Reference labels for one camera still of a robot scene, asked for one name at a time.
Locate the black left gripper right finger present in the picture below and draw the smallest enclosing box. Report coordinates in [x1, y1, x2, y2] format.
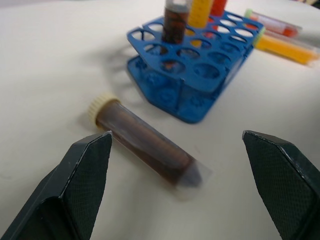
[241, 129, 320, 240]

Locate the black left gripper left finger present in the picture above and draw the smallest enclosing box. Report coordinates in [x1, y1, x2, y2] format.
[0, 131, 113, 240]

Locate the blue plastic test tube rack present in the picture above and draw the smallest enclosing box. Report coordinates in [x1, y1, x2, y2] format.
[126, 9, 266, 125]

